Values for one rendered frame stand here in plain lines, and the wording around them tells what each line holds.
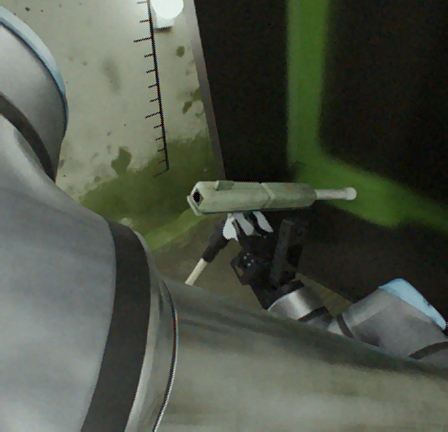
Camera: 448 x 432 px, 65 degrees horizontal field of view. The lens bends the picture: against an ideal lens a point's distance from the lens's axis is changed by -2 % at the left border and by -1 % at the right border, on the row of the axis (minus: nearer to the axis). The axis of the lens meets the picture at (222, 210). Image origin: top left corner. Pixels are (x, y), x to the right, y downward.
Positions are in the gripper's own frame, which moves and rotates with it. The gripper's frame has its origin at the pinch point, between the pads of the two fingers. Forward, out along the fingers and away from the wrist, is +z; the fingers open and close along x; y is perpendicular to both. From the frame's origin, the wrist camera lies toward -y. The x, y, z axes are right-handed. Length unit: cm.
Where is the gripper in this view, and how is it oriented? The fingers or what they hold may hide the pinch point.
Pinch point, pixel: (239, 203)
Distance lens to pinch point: 69.8
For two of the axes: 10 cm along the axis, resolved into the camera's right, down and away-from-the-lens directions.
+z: -4.5, -7.5, 4.8
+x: 7.7, -0.6, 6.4
